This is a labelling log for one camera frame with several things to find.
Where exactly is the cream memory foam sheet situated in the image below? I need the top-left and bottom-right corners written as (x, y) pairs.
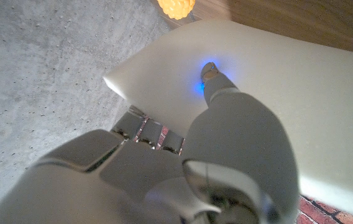
top-left (103, 18), bottom-right (353, 223)

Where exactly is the yellow plastic bumpy fruit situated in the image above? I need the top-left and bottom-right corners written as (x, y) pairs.
top-left (157, 0), bottom-right (196, 21)

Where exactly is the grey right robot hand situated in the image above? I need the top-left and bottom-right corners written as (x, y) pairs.
top-left (0, 61), bottom-right (300, 224)

